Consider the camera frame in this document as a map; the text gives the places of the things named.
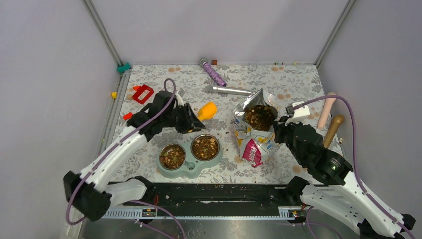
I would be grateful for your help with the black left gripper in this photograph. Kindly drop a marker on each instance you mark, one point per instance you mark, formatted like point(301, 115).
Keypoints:
point(191, 123)

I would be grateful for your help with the yellow plastic scoop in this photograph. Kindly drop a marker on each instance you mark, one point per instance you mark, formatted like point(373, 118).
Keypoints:
point(207, 111)

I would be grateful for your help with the pet food bag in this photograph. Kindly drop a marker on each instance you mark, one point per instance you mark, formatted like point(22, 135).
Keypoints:
point(253, 127)

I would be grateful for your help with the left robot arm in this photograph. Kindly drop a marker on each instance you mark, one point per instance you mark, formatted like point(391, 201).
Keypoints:
point(89, 190)

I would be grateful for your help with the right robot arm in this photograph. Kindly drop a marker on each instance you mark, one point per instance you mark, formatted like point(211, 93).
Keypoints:
point(365, 214)

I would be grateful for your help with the green double pet bowl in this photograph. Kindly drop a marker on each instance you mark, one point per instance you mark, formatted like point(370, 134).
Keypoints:
point(190, 158)

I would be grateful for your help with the silver metal microphone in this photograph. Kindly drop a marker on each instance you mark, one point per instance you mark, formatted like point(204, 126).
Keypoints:
point(228, 90)

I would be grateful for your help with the floral table mat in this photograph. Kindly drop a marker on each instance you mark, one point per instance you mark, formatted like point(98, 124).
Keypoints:
point(288, 83)

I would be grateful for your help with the purple glitter microphone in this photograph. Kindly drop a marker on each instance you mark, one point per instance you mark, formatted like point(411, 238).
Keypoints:
point(212, 72)

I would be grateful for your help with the red plastic block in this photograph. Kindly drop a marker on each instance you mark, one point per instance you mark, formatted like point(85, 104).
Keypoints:
point(142, 93)

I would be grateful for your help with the small orange-red block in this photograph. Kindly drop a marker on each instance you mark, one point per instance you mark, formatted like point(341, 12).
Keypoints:
point(127, 116)

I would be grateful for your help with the teal corner clip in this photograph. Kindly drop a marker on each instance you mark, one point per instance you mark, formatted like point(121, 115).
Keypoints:
point(123, 68)

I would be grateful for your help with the pink microphone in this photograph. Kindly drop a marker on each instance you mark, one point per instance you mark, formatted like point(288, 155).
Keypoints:
point(325, 112)

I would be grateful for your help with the gold microphone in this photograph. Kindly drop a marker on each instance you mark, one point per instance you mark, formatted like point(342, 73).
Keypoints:
point(336, 123)

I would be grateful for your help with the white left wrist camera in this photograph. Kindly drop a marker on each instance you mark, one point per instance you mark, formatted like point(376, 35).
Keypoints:
point(179, 96)

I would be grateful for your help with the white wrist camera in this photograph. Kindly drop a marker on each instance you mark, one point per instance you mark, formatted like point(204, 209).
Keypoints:
point(297, 112)
point(179, 96)

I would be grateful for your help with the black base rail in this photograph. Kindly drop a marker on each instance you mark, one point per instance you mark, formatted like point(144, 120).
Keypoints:
point(214, 200)

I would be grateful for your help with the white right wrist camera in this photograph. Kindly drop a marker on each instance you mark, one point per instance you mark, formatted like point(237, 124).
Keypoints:
point(297, 112)

